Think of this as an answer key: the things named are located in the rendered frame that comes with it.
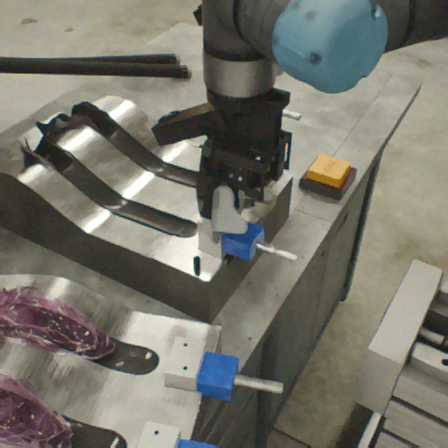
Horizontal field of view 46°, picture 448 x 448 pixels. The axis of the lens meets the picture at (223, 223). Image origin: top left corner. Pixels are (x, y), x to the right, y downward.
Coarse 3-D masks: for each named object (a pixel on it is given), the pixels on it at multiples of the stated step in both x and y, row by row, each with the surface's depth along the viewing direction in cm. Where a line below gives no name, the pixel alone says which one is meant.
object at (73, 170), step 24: (72, 120) 86; (96, 120) 90; (24, 144) 82; (48, 144) 83; (120, 144) 87; (72, 168) 81; (144, 168) 86; (168, 168) 88; (96, 192) 81; (120, 216) 78; (144, 216) 79; (168, 216) 78
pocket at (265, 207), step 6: (246, 198) 83; (276, 198) 81; (246, 204) 83; (252, 204) 83; (258, 204) 83; (264, 204) 83; (270, 204) 83; (252, 210) 82; (258, 210) 82; (264, 210) 82; (270, 210) 80; (264, 216) 79
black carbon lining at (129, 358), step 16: (112, 352) 64; (128, 352) 64; (144, 352) 64; (112, 368) 62; (128, 368) 63; (144, 368) 63; (64, 416) 57; (80, 432) 57; (96, 432) 57; (112, 432) 57
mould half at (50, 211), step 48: (96, 144) 85; (144, 144) 89; (0, 192) 82; (48, 192) 77; (144, 192) 82; (192, 192) 82; (288, 192) 85; (48, 240) 83; (96, 240) 76; (144, 240) 74; (192, 240) 73; (144, 288) 77; (192, 288) 70
